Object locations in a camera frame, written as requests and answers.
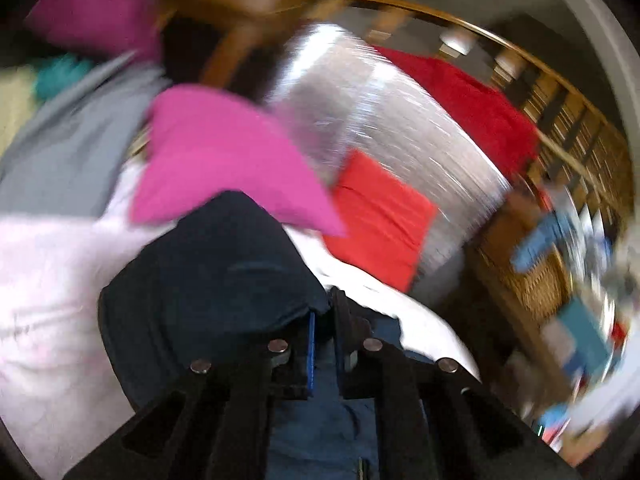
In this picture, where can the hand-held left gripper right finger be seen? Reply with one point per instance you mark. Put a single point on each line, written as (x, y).
(345, 345)

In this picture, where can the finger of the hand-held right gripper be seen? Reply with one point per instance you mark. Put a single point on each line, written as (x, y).
(537, 247)

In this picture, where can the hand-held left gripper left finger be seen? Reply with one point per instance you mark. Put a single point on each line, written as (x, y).
(310, 360)

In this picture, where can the navy large garment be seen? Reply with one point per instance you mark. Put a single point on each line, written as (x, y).
(200, 285)

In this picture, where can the wicker basket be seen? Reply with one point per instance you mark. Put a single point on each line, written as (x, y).
(535, 285)

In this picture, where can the person's blue jeans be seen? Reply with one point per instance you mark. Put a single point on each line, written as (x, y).
(320, 425)

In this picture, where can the blue box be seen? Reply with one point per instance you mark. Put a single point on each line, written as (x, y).
(582, 335)

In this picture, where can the wooden railing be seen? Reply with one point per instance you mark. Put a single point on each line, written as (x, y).
(565, 160)

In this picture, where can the orange-red folded cloth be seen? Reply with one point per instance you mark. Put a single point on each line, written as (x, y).
(380, 220)

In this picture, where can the red cloth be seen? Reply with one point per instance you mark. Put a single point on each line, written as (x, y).
(465, 105)

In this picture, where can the magenta folded cloth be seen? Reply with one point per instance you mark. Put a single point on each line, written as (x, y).
(225, 160)

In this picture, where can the white fluffy blanket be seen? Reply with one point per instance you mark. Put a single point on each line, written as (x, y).
(50, 310)

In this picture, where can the wooden chair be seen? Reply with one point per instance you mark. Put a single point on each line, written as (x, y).
(232, 50)

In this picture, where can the grey cloth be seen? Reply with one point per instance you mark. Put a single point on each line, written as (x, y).
(65, 150)

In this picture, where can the teal cloth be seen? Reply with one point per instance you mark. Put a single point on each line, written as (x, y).
(57, 77)

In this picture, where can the crumpled purple-magenta cloth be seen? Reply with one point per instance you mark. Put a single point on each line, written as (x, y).
(95, 5)

